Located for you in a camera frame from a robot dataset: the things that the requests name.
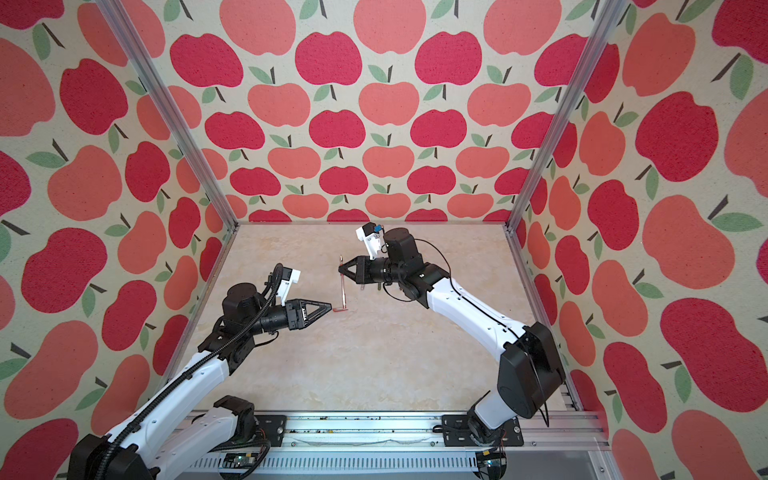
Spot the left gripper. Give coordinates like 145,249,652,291
244,297,330,337

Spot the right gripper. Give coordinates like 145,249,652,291
334,253,403,286

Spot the red pen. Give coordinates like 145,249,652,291
339,255,348,309

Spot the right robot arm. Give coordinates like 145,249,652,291
338,222,566,447

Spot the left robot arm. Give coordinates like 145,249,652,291
67,283,332,479

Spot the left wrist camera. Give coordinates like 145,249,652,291
274,264,301,304

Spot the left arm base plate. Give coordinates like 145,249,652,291
211,413,287,449

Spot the white slotted cable duct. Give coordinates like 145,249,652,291
179,451,481,475

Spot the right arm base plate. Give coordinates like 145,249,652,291
432,414,524,448

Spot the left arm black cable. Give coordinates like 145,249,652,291
92,263,286,480

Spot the left aluminium corner post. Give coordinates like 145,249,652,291
96,0,239,233

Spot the aluminium corner post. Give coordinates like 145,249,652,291
96,0,239,233
504,0,629,236

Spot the aluminium front rail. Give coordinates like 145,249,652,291
161,410,610,455

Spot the right aluminium corner post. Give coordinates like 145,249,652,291
504,0,629,236

